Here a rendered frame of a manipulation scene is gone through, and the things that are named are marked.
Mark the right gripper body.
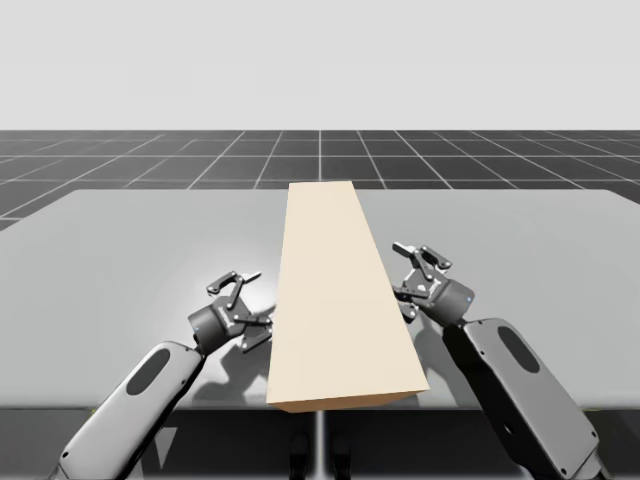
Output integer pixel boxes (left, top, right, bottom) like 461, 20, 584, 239
406, 270, 476, 330

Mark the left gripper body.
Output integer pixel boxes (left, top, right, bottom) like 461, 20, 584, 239
187, 297, 249, 355

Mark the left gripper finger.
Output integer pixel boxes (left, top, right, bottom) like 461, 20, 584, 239
205, 270, 263, 310
233, 313, 275, 355

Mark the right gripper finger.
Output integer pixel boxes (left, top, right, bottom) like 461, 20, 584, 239
392, 241, 454, 284
390, 283, 429, 325

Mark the tall board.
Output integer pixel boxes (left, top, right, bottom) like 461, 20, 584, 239
265, 181, 432, 415

